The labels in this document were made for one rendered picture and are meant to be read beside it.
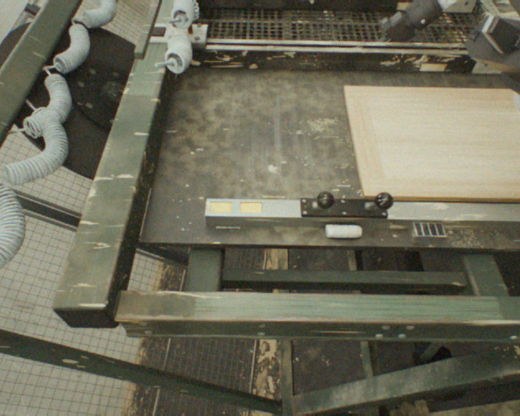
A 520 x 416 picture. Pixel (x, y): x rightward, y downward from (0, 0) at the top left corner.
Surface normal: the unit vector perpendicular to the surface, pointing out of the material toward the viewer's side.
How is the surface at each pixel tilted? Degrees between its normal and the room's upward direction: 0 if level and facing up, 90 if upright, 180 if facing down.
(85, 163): 90
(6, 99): 90
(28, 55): 90
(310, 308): 52
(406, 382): 0
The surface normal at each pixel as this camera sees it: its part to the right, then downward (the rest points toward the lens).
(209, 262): 0.02, -0.60
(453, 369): -0.78, -0.38
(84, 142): 0.62, -0.46
